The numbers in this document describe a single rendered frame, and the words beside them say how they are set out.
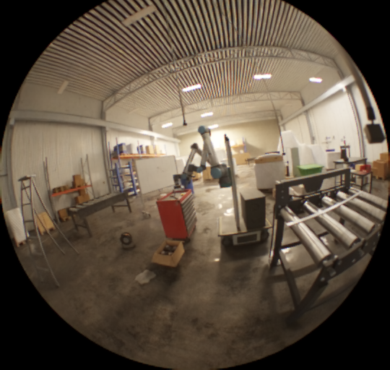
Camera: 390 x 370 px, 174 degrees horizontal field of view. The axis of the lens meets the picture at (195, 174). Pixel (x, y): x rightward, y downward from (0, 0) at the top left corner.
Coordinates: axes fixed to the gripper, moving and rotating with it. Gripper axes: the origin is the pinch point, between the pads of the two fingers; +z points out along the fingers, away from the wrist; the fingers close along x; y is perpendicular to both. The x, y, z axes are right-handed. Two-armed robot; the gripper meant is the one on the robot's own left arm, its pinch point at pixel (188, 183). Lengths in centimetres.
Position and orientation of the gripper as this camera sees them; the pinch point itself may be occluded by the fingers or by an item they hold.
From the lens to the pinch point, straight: 201.6
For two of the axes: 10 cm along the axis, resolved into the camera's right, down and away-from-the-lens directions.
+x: -3.1, 2.6, -9.1
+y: -9.3, -2.7, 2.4
